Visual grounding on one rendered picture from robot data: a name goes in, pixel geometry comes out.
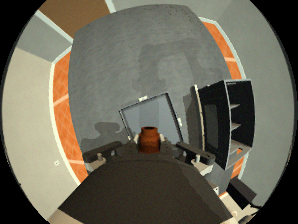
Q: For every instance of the brown glass bottle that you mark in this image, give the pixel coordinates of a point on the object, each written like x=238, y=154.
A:
x=149, y=140

